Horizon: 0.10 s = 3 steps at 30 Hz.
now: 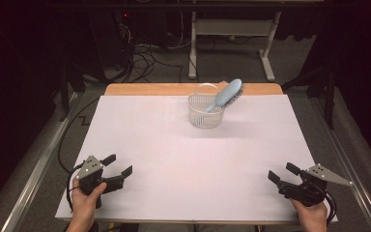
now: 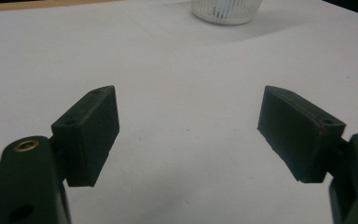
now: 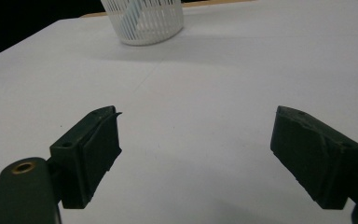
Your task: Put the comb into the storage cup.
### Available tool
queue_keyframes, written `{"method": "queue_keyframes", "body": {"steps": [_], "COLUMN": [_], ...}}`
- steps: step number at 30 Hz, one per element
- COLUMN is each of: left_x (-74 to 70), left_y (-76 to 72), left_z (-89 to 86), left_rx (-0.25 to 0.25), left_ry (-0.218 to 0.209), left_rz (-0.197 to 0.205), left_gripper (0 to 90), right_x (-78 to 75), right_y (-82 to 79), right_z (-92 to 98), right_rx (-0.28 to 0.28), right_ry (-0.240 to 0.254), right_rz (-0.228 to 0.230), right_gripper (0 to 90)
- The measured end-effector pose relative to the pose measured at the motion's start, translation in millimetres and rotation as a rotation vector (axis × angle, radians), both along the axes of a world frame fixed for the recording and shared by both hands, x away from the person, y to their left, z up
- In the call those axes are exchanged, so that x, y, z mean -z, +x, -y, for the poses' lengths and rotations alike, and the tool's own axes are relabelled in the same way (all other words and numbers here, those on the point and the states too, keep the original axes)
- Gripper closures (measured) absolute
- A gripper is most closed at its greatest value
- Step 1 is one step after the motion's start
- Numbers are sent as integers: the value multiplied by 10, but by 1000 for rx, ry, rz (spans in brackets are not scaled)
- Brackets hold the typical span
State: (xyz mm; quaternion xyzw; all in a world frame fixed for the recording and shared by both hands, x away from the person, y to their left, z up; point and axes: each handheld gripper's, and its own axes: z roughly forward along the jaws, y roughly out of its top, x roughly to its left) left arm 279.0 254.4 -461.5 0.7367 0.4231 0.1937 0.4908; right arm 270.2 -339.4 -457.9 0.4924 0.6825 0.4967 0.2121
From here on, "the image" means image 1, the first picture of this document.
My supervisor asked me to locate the person's left hand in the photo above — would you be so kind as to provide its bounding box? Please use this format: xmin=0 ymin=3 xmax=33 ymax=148
xmin=71 ymin=178 xmax=108 ymax=226

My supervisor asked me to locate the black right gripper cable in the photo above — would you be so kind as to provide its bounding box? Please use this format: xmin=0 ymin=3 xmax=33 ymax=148
xmin=322 ymin=190 xmax=338 ymax=227

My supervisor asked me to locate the long black floor cable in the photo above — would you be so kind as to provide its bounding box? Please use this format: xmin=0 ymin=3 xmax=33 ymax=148
xmin=57 ymin=96 xmax=101 ymax=174

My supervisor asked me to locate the tangle of floor cables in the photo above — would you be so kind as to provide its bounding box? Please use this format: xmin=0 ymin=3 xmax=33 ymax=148
xmin=115 ymin=18 xmax=187 ymax=84

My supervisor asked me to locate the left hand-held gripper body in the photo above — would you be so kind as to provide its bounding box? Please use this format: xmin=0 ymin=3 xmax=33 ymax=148
xmin=75 ymin=155 xmax=126 ymax=210

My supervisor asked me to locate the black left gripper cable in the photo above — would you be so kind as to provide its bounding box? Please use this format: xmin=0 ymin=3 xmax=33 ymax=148
xmin=65 ymin=162 xmax=85 ymax=213

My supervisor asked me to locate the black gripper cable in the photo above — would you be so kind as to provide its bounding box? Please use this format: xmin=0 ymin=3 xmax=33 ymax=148
xmin=322 ymin=190 xmax=338 ymax=227
xmin=65 ymin=162 xmax=85 ymax=213

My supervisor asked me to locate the white metal table frame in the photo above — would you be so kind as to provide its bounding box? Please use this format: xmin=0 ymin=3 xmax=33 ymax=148
xmin=187 ymin=11 xmax=283 ymax=82

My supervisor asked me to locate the person's right hand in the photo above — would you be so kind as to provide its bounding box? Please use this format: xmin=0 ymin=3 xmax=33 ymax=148
xmin=289 ymin=197 xmax=328 ymax=228

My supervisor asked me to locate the aluminium floor rail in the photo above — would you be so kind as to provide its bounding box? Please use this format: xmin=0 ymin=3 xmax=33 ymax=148
xmin=0 ymin=91 xmax=80 ymax=232
xmin=310 ymin=96 xmax=371 ymax=232

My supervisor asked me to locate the light blue hairbrush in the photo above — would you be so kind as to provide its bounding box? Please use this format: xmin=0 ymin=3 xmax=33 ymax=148
xmin=204 ymin=78 xmax=244 ymax=114

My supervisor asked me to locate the black metal stand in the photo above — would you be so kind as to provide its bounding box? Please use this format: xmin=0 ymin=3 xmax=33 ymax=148
xmin=282 ymin=62 xmax=340 ymax=131
xmin=58 ymin=61 xmax=87 ymax=123

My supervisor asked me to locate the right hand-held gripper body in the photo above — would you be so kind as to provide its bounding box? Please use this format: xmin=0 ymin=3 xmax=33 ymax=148
xmin=277 ymin=162 xmax=355 ymax=208

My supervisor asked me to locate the black computer tower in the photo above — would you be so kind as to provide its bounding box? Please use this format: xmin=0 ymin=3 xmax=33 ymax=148
xmin=88 ymin=9 xmax=133 ymax=71

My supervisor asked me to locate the white plastic basket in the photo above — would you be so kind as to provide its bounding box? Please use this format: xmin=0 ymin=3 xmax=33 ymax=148
xmin=186 ymin=82 xmax=225 ymax=130

